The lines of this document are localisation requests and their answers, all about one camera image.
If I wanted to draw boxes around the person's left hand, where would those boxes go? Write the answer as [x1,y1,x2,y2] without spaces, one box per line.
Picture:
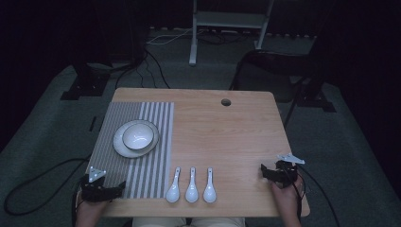
[75,190,110,223]

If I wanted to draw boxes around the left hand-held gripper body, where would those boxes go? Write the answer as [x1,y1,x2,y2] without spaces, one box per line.
[80,166,112,203]

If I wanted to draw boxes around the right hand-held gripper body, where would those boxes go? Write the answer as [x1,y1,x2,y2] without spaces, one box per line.
[271,152,306,189]

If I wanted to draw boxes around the black floor cables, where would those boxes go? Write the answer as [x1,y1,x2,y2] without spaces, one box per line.
[113,49,172,91]

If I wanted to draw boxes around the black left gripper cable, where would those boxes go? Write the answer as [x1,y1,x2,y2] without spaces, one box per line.
[3,156,93,218]

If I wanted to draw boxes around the person's legs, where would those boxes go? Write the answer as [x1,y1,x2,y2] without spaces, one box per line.
[131,217,246,227]

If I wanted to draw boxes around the white ceramic soup spoon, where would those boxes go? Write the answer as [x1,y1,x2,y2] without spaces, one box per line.
[166,166,182,203]
[184,166,200,203]
[202,166,218,204]

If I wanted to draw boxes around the white metal stand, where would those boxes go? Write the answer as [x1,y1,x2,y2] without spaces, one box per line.
[188,0,276,66]

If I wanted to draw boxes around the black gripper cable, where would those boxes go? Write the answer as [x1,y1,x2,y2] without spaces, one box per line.
[294,164,341,227]
[3,156,93,218]

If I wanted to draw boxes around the black stand base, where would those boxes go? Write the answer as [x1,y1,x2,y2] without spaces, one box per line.
[60,61,112,102]

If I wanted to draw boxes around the white bowl with dark rim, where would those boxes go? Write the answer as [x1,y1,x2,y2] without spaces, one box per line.
[121,122,156,151]

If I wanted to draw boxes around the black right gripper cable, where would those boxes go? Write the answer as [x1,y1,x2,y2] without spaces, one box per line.
[294,164,341,227]

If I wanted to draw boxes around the person's right hand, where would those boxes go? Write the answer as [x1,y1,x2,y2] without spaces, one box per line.
[270,178,306,219]

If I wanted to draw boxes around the white round plate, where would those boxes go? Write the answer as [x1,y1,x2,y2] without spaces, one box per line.
[112,119,161,159]

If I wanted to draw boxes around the grey striped placemat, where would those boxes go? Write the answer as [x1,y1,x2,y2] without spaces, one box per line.
[85,101,176,200]

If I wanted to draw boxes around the white floor cable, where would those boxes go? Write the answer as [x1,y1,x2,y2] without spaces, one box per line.
[146,27,204,45]

